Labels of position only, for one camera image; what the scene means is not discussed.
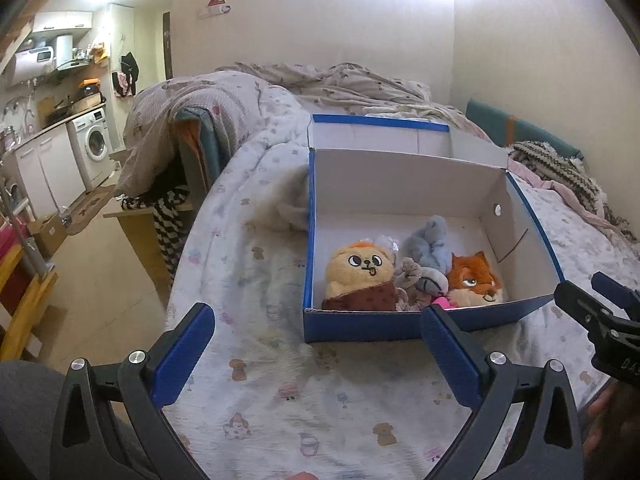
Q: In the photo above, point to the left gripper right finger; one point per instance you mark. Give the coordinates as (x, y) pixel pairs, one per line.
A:
(545, 443)

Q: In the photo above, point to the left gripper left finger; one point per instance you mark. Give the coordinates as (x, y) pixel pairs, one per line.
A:
(86, 441)

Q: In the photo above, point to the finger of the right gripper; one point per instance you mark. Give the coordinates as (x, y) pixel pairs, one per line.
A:
(619, 294)
(582, 307)

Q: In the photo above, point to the orange fox plush toy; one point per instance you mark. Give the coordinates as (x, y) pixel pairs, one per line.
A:
(471, 283)

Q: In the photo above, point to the light blue plush toy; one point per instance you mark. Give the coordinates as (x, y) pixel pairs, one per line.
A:
(429, 248)

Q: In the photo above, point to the brown scrunchie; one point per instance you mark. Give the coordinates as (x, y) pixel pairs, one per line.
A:
(409, 282)

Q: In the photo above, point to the clear packaged white item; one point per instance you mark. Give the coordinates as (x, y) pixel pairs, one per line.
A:
(388, 243)

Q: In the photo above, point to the tan bear plush toy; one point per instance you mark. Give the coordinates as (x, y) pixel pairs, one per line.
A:
(360, 278)

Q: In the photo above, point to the yellow wooden chair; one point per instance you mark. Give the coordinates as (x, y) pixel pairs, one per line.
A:
(17, 337)

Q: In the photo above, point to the black white knitted throw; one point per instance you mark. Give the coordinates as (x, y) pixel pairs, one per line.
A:
(542, 159)

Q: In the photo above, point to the teal cushion with orange stripe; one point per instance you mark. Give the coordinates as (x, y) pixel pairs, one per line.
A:
(505, 129)

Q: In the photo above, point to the brown cardboard box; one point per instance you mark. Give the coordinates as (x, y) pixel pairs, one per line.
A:
(49, 234)

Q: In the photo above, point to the brown floor mat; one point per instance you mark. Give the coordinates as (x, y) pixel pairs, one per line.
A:
(90, 205)

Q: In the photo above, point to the white kitchen cabinet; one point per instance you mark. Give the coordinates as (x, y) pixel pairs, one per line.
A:
(46, 171)

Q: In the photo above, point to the white washing machine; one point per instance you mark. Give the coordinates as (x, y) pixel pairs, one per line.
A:
(91, 144)

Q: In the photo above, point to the black hanging clothes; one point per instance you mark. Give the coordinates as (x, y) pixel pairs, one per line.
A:
(125, 81)

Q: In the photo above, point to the beige patterned blanket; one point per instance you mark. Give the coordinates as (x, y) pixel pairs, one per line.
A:
(229, 100)

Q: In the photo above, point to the white water heater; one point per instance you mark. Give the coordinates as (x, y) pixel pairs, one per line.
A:
(29, 64)

